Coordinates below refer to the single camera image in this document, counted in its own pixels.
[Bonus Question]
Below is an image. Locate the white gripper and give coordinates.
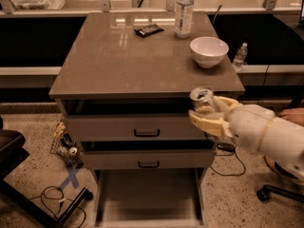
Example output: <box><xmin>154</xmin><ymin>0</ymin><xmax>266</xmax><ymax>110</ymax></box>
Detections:
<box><xmin>189</xmin><ymin>96</ymin><xmax>276</xmax><ymax>154</ymax></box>

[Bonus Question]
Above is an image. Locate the redbull can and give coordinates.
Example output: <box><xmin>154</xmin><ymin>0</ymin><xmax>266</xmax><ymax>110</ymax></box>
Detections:
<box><xmin>189</xmin><ymin>86</ymin><xmax>214</xmax><ymax>112</ymax></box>

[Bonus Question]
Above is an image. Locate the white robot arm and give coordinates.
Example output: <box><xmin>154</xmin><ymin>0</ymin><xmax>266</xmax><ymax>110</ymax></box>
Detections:
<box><xmin>189</xmin><ymin>96</ymin><xmax>304</xmax><ymax>180</ymax></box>

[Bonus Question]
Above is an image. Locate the grey drawer cabinet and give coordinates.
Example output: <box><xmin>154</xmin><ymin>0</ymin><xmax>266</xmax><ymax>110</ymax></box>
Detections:
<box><xmin>48</xmin><ymin>10</ymin><xmax>246</xmax><ymax>228</ymax></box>

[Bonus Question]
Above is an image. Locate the bottom drawer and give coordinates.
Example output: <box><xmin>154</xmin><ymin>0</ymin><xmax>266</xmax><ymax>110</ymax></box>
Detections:
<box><xmin>93</xmin><ymin>168</ymin><xmax>206</xmax><ymax>228</ymax></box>

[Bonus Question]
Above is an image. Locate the drawer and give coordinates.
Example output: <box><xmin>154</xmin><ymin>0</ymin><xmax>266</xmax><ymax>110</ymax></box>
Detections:
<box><xmin>63</xmin><ymin>114</ymin><xmax>211</xmax><ymax>142</ymax></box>
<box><xmin>81</xmin><ymin>149</ymin><xmax>215</xmax><ymax>170</ymax></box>
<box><xmin>93</xmin><ymin>168</ymin><xmax>206</xmax><ymax>228</ymax></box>

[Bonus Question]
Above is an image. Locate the middle drawer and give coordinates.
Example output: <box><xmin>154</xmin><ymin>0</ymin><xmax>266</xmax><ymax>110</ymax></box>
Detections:
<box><xmin>81</xmin><ymin>149</ymin><xmax>215</xmax><ymax>170</ymax></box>

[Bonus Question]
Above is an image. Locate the top drawer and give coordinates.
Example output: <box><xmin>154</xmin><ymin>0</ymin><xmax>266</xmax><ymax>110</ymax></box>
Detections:
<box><xmin>63</xmin><ymin>114</ymin><xmax>211</xmax><ymax>142</ymax></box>

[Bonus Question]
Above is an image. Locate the person hand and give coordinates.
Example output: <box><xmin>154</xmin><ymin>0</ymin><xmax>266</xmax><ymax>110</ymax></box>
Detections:
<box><xmin>277</xmin><ymin>107</ymin><xmax>304</xmax><ymax>126</ymax></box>

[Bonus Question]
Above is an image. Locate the small water bottle on ledge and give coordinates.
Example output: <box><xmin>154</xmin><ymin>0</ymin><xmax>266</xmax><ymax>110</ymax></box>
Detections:
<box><xmin>233</xmin><ymin>43</ymin><xmax>248</xmax><ymax>71</ymax></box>

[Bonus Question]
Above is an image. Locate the white bowl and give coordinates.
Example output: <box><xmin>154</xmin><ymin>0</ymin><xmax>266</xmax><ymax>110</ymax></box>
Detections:
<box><xmin>190</xmin><ymin>36</ymin><xmax>229</xmax><ymax>68</ymax></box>

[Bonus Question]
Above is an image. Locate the brown shoe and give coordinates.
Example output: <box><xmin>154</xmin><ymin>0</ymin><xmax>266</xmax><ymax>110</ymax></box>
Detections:
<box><xmin>264</xmin><ymin>156</ymin><xmax>304</xmax><ymax>186</ymax></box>

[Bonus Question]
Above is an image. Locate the black office chair caster leg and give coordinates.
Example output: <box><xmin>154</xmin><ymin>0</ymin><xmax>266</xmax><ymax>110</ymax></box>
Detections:
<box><xmin>256</xmin><ymin>184</ymin><xmax>304</xmax><ymax>203</ymax></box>

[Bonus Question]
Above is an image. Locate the black chocolate bar packet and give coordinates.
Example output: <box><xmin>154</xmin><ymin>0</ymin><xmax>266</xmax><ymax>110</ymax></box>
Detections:
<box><xmin>134</xmin><ymin>24</ymin><xmax>163</xmax><ymax>38</ymax></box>

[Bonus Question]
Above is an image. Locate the clear water bottle on cabinet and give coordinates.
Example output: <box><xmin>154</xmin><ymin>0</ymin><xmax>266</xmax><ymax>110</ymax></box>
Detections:
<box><xmin>174</xmin><ymin>0</ymin><xmax>195</xmax><ymax>39</ymax></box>

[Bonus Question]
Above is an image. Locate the blue tape cross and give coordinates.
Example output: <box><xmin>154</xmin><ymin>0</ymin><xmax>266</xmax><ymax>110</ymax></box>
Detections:
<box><xmin>59</xmin><ymin>162</ymin><xmax>84</xmax><ymax>190</ymax></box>

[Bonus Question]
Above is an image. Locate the black power adapter with cable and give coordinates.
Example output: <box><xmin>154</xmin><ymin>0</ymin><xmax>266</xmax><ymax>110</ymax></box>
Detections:
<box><xmin>211</xmin><ymin>142</ymin><xmax>247</xmax><ymax>177</ymax></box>

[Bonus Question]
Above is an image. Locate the wire basket with cans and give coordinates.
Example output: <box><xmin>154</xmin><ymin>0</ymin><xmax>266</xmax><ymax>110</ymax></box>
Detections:
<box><xmin>50</xmin><ymin>121</ymin><xmax>82</xmax><ymax>165</ymax></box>

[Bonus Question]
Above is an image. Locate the black cable on floor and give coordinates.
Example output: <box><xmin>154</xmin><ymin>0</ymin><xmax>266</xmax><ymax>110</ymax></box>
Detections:
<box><xmin>28</xmin><ymin>185</ymin><xmax>87</xmax><ymax>228</ymax></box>

